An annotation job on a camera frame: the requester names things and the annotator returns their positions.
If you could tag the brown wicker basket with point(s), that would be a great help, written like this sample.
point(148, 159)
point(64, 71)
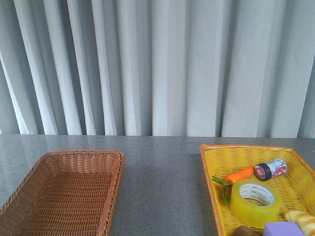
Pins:
point(66, 193)

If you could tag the toy bread loaf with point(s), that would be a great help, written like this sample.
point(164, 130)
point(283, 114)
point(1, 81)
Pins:
point(304, 220)

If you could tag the small jar with black lid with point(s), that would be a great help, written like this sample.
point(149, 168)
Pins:
point(268, 170)

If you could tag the orange toy carrot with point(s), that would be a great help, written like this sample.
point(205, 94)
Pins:
point(231, 179)

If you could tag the purple foam block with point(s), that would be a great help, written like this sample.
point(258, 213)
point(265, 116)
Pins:
point(282, 229)

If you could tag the grey pleated curtain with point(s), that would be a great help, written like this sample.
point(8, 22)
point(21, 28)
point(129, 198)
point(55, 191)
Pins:
point(202, 68)

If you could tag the yellow tape roll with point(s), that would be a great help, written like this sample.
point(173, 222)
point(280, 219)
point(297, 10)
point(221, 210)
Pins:
point(254, 203)

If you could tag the brown round toy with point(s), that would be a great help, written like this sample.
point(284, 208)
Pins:
point(245, 231)

